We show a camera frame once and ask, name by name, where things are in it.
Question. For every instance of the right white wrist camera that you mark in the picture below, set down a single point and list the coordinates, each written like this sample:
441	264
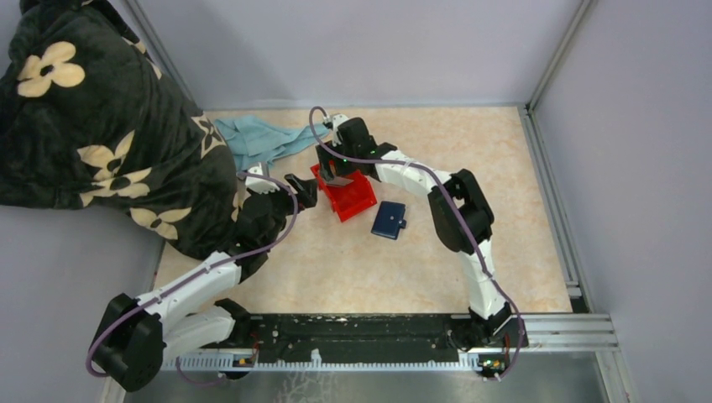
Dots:
332	122

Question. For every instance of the red plastic bin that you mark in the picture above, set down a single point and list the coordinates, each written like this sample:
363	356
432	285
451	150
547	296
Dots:
350	200

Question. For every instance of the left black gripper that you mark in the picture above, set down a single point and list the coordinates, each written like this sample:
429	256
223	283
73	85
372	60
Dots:
306	190

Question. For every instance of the aluminium frame post right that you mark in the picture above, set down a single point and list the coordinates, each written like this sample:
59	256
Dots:
560	54

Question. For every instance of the cards stack in bin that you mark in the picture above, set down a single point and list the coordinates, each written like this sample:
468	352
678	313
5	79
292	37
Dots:
339	181

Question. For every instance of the aluminium frame post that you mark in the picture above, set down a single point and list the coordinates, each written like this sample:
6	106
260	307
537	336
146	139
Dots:
157	45
560	54

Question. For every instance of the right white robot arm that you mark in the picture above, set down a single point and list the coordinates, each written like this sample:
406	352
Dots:
462	219

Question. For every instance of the aluminium frame post left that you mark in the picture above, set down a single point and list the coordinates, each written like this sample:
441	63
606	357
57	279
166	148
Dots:
157	45

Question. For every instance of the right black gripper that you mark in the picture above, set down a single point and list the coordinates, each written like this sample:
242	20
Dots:
324	158

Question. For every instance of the navy leather card holder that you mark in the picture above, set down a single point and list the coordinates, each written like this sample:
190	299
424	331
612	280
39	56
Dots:
389	220

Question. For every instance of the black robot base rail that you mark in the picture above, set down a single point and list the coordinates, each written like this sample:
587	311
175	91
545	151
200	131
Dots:
380	342

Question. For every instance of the light blue cloth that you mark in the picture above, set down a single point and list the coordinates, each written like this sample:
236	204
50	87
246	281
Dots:
252	140

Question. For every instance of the black floral fleece blanket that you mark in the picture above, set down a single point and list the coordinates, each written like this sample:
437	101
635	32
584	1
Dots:
89	120

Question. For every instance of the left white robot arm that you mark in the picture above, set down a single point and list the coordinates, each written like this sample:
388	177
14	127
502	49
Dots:
137	335

